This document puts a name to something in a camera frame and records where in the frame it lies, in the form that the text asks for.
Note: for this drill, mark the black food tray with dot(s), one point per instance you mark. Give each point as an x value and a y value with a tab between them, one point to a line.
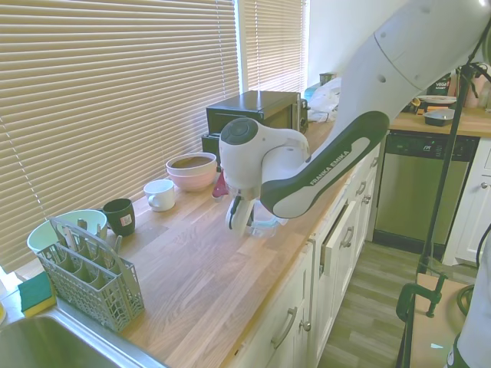
439	117

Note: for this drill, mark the narrow beige window blind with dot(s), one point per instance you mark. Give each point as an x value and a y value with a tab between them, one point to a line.
276	42

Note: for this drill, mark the mint green bowl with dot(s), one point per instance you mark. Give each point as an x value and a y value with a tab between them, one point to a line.
38	241

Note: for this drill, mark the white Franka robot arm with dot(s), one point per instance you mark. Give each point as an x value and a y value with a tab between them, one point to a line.
326	165

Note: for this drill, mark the pink bowl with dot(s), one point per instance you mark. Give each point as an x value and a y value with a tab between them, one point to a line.
192	184

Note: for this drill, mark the stainless steel sink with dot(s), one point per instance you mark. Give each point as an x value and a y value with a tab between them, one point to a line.
57	345

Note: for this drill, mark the green and yellow sponge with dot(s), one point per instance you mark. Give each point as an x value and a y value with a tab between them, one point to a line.
34	295

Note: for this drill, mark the white mug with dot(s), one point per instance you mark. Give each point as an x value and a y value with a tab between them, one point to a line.
161	193

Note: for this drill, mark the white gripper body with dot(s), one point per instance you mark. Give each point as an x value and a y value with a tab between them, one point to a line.
239	216

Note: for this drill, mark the white plastic bag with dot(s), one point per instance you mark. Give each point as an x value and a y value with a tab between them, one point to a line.
326	96

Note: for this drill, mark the grey plastic cutlery basket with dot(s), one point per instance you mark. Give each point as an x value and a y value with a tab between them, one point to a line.
99	299

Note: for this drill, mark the black cup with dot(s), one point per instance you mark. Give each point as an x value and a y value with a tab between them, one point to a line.
122	220

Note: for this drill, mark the white kitchen base cabinet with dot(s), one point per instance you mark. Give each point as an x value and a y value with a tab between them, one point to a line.
337	291

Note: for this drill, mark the stainless steel dishwasher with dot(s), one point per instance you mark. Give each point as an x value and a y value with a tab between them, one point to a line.
414	191

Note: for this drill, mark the dark can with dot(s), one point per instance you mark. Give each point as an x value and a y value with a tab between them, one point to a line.
328	78

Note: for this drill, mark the silver cabinet knob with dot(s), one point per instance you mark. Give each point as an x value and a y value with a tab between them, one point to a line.
305	325
367	199

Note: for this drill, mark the black labelled tub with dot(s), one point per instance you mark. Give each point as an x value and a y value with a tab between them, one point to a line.
438	88

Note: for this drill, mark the green metal clamp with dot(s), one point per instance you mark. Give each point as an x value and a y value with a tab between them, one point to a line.
406	295

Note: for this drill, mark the small black appliance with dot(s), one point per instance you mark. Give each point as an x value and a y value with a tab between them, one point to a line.
210	147

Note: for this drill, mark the wide beige window blind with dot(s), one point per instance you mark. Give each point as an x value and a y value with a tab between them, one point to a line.
115	96

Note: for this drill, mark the wooden robot mounting board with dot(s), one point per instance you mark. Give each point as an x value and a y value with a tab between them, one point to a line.
456	299

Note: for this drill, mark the black microwave oven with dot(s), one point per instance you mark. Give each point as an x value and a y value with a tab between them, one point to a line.
253	103

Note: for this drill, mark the yellow and black object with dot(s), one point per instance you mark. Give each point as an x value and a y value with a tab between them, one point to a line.
418	107

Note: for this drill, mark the metal cutlery piece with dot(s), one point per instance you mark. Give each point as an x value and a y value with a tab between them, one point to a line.
118	249
101	234
82	230

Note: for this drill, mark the stack of plates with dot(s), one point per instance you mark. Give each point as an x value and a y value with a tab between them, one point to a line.
435	99

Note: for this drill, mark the yellow round object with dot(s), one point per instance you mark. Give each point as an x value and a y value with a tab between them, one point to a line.
2	313

